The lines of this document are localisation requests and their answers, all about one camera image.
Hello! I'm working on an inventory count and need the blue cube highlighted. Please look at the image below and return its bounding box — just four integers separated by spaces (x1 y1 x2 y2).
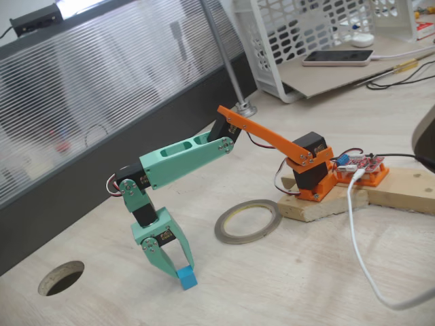
176 266 198 291

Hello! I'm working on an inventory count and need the wooden base block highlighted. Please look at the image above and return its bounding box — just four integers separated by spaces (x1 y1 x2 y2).
277 171 370 223

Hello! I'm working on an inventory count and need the grey ribbed desk partition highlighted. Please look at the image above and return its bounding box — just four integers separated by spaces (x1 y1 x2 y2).
0 0 259 276

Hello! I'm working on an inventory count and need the metal pole with flange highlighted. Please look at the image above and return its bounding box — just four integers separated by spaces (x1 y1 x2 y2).
200 0 258 120

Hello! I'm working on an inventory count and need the red controller circuit board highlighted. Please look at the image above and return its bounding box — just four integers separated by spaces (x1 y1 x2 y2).
331 152 387 175

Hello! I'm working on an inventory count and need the long wooden plank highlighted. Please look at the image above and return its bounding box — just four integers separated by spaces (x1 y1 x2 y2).
366 165 435 215

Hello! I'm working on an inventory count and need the brown cardboard sheet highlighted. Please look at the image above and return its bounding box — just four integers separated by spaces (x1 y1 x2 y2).
281 33 435 100

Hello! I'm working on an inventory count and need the black box device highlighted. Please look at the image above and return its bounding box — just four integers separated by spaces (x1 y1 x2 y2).
9 3 64 37

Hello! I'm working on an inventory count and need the white smartphone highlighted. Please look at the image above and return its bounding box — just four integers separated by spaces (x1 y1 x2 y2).
302 50 375 67

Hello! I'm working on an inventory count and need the grey rounded object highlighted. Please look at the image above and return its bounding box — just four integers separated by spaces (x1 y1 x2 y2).
411 104 435 171

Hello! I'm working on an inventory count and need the white earbuds case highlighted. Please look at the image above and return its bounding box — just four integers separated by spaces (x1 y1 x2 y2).
350 32 375 48

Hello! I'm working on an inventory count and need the white plastic lattice basket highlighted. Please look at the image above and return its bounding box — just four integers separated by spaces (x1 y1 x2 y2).
232 0 419 105

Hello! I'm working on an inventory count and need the red and white book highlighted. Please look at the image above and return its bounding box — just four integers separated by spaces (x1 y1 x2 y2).
416 20 435 41

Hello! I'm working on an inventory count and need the grey ring of tape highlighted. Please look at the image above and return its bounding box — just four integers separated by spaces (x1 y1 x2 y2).
213 199 283 245

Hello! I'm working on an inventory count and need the white USB cable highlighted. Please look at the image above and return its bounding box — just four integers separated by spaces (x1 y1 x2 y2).
346 168 435 310

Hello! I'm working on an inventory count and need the black power cable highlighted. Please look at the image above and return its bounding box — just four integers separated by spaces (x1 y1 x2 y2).
372 151 435 164

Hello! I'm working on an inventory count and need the yellow handled screwdriver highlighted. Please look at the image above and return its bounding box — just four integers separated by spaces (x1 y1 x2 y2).
353 58 419 88

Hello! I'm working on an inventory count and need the pale pink charging cable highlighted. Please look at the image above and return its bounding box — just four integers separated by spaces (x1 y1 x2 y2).
372 46 435 62

